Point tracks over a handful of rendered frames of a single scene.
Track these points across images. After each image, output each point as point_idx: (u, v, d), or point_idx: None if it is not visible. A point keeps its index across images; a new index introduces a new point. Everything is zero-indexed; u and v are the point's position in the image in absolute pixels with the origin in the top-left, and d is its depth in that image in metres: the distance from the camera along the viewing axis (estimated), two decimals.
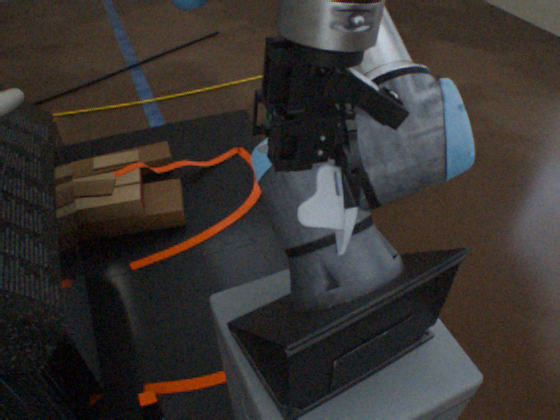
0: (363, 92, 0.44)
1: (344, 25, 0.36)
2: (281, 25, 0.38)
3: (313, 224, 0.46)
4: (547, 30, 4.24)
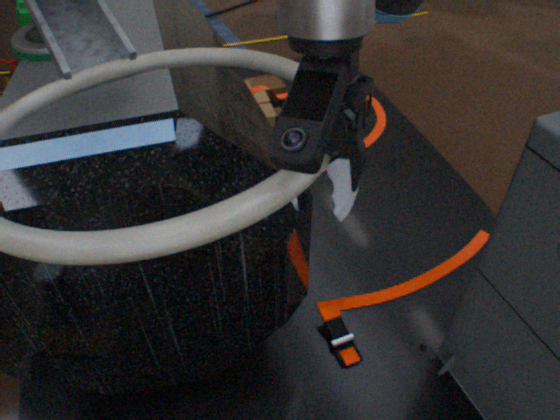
0: (293, 89, 0.44)
1: None
2: None
3: None
4: None
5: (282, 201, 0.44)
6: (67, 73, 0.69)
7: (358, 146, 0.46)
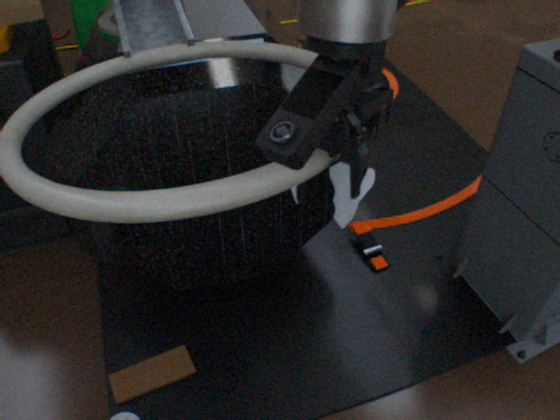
0: (301, 85, 0.44)
1: None
2: None
3: None
4: None
5: (272, 189, 0.45)
6: (127, 51, 0.75)
7: (357, 152, 0.46)
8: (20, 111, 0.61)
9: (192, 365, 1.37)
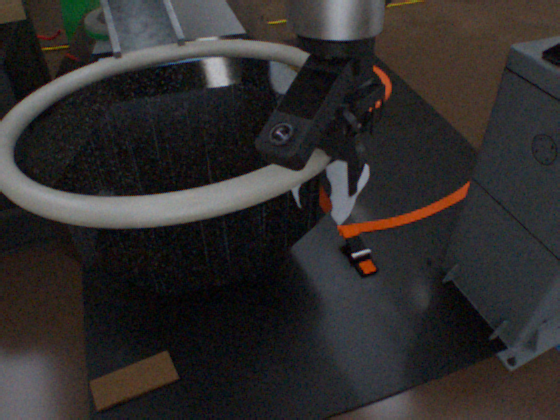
0: (295, 85, 0.45)
1: None
2: None
3: None
4: None
5: (273, 191, 0.45)
6: (117, 52, 0.74)
7: (355, 150, 0.46)
8: (10, 115, 0.59)
9: (174, 371, 1.34)
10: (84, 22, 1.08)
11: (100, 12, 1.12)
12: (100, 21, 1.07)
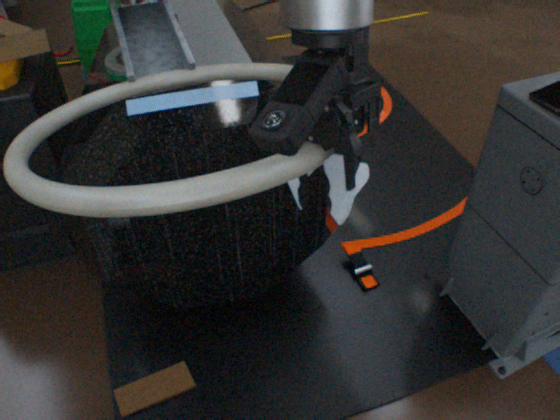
0: (290, 79, 0.46)
1: None
2: None
3: None
4: None
5: (272, 179, 0.46)
6: (131, 76, 0.79)
7: (350, 141, 0.46)
8: (28, 129, 0.63)
9: (192, 380, 1.46)
10: (123, 72, 1.14)
11: (117, 62, 1.18)
12: None
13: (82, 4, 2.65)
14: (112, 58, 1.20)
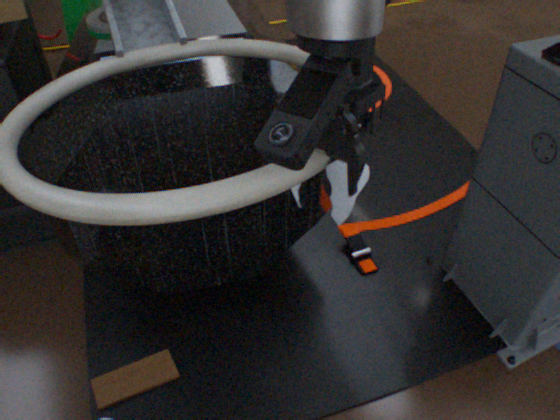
0: (295, 85, 0.45)
1: None
2: None
3: None
4: None
5: (276, 188, 0.46)
6: (119, 51, 0.74)
7: (355, 150, 0.46)
8: (14, 113, 0.60)
9: (175, 369, 1.35)
10: (98, 28, 1.04)
11: (97, 19, 1.09)
12: None
13: None
14: (96, 14, 1.11)
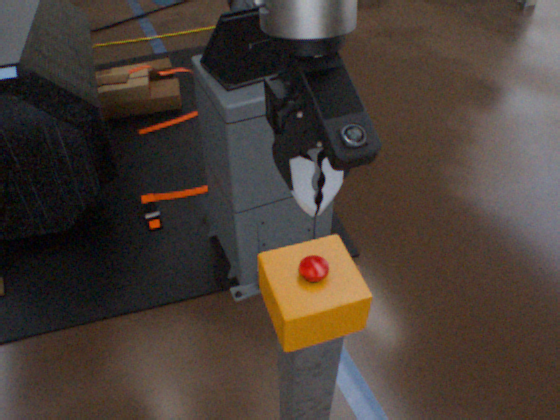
0: (305, 93, 0.43)
1: (262, 5, 0.42)
2: None
3: None
4: None
5: None
6: None
7: None
8: None
9: (2, 289, 1.88)
10: None
11: None
12: None
13: None
14: None
